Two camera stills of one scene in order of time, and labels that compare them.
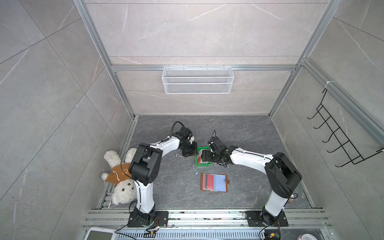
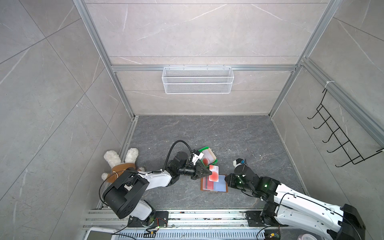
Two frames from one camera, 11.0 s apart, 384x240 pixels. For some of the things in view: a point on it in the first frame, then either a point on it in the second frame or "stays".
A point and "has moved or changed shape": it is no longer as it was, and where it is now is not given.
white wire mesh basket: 209,80 stays
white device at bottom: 100,233 stays
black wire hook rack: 346,144 stays
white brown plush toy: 125,191 stays
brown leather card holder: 214,182 stays
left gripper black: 194,152 → 199,171
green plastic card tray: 198,160 has moved or changed shape
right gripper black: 207,153 → 231,177
